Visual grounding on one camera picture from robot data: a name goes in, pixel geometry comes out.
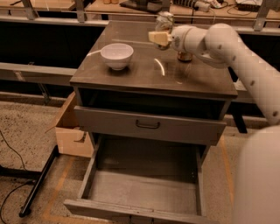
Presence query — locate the grey metal railing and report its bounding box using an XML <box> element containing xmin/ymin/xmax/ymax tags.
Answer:
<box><xmin>0</xmin><ymin>0</ymin><xmax>280</xmax><ymax>86</ymax></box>

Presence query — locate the black floor cable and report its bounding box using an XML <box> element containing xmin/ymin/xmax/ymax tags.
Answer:
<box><xmin>0</xmin><ymin>132</ymin><xmax>33</xmax><ymax>224</ymax></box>

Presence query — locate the grey drawer cabinet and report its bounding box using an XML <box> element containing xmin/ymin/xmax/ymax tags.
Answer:
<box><xmin>69</xmin><ymin>20</ymin><xmax>238</xmax><ymax>173</ymax></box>

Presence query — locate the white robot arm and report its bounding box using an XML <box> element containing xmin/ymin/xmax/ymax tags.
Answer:
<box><xmin>149</xmin><ymin>24</ymin><xmax>280</xmax><ymax>224</ymax></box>

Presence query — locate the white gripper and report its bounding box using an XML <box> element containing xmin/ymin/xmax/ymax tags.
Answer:
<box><xmin>148</xmin><ymin>25</ymin><xmax>198</xmax><ymax>53</ymax></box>

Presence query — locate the green white 7up can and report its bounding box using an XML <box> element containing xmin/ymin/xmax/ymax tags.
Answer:
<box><xmin>155</xmin><ymin>11</ymin><xmax>174</xmax><ymax>50</ymax></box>

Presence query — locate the white ceramic bowl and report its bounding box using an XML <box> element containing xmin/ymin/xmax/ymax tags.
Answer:
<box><xmin>101</xmin><ymin>43</ymin><xmax>134</xmax><ymax>70</ymax></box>

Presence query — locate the closed grey upper drawer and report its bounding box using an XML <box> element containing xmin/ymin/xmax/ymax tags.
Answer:
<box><xmin>74</xmin><ymin>106</ymin><xmax>226</xmax><ymax>145</ymax></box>

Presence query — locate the cardboard box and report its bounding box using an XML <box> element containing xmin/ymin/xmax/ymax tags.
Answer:
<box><xmin>46</xmin><ymin>92</ymin><xmax>94</xmax><ymax>158</ymax></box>

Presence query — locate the black metal stand leg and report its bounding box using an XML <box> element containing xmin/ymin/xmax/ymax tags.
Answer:
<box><xmin>0</xmin><ymin>145</ymin><xmax>59</xmax><ymax>218</ymax></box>

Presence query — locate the open grey lower drawer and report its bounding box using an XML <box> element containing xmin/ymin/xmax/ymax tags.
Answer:
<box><xmin>64</xmin><ymin>135</ymin><xmax>219</xmax><ymax>224</ymax></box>

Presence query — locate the gold crushed soda can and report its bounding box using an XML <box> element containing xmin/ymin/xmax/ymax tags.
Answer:
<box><xmin>178</xmin><ymin>52</ymin><xmax>193</xmax><ymax>62</ymax></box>

